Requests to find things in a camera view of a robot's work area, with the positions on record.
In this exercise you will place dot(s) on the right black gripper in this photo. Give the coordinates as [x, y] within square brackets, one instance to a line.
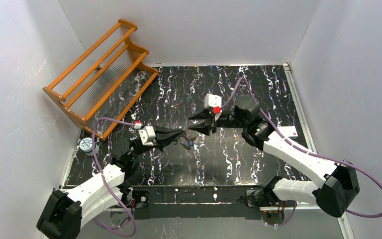
[213, 122]

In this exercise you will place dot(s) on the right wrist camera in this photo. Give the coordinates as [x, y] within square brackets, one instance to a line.
[213, 102]

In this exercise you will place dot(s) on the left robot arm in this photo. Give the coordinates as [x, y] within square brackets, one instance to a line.
[65, 213]

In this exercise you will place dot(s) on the orange wooden rack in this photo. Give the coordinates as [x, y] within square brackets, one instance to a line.
[105, 81]

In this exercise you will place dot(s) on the small patterned round jar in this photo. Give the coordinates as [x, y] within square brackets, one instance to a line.
[86, 146]

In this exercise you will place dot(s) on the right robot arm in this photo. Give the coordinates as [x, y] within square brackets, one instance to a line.
[331, 186]

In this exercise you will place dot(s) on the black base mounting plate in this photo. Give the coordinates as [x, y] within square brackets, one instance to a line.
[153, 202]

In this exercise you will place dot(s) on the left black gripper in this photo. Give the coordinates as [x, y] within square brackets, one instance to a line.
[156, 139]

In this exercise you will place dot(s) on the aluminium frame rail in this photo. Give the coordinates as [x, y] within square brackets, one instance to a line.
[66, 212]

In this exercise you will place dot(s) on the white box red label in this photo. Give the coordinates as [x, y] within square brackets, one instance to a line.
[288, 131]

